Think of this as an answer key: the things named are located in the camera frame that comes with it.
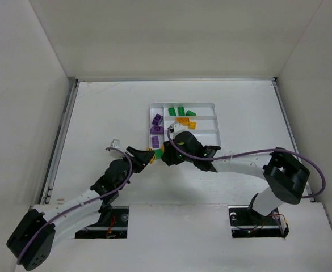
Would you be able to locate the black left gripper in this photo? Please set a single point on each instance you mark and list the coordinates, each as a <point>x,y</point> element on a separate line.
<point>137,158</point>

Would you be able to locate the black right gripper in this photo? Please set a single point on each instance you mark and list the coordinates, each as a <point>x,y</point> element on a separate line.
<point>169,154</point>

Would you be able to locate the yellow square lego brick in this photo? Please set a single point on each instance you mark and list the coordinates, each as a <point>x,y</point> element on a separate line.
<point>192,125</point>

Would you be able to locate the green curved lego brick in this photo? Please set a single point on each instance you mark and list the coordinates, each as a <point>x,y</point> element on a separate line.
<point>190,113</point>

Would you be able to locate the green long lego brick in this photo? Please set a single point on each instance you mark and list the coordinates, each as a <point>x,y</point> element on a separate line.
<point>181,111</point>

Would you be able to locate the green square lego brick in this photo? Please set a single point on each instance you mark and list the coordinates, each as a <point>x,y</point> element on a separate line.
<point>172,112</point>

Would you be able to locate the purple arch lego brick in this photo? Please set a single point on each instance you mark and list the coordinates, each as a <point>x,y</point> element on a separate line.
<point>157,120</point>

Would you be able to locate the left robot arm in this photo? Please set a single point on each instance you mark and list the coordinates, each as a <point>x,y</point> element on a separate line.
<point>39,231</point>

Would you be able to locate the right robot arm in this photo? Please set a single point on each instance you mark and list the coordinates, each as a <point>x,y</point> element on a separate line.
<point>285,175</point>

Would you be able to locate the white divided tray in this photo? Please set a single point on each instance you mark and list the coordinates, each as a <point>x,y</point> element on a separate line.
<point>202,115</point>

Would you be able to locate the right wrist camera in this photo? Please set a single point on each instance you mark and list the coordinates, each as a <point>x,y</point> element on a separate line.
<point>176,128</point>

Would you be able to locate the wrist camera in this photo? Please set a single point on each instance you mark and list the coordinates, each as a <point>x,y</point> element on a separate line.
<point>176,128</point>
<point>115,145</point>

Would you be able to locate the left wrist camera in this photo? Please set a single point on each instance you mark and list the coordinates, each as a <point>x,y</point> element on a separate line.
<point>115,145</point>

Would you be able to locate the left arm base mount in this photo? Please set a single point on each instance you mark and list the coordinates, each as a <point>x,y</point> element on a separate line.
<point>112,224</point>

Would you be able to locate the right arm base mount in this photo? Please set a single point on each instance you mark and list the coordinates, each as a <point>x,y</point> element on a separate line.
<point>246,223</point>

